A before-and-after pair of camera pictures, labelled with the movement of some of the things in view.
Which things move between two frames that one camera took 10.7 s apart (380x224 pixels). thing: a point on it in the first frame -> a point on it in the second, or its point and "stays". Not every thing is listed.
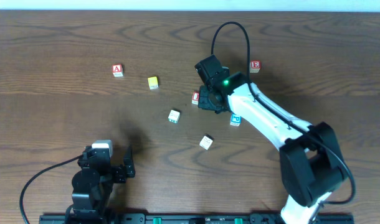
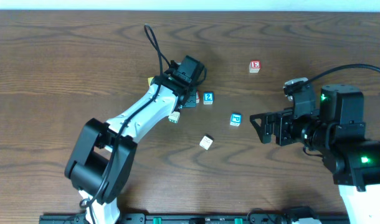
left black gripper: x=116 y=173 -> x=190 y=99
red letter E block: x=255 y=66 stays
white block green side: x=174 y=116 stays
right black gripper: x=207 y=101 -> x=278 y=128
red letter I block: x=195 y=98 stays
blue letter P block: x=235 y=120 stays
